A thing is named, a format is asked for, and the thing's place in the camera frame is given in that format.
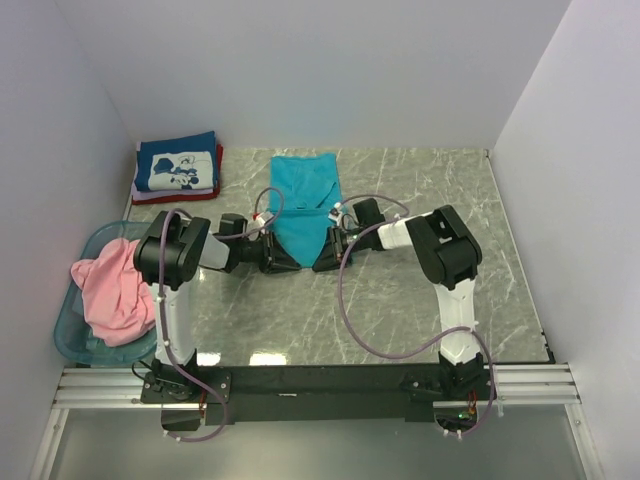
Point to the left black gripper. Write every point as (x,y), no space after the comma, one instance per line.
(274,257)

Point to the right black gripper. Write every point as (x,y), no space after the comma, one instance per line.
(334,252)

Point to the teal t-shirt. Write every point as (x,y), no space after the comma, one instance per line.
(305,189)

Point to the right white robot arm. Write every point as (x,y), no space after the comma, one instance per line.
(449,257)

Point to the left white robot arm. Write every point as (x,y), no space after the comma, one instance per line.
(169,255)

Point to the folded red t-shirt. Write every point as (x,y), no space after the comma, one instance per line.
(190,197)

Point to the folded blue printed t-shirt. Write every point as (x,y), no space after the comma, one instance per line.
(179,164)

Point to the pink t-shirt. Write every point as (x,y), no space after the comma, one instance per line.
(118,305)

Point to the clear blue plastic bin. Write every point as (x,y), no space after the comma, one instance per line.
(73,337)

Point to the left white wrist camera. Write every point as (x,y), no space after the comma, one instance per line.
(257,224)

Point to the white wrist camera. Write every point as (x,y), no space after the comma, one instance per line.
(257,224)
(340,216)

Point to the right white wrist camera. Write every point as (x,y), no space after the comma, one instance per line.
(340,216)

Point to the aluminium rail frame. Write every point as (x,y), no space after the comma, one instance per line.
(117,389)

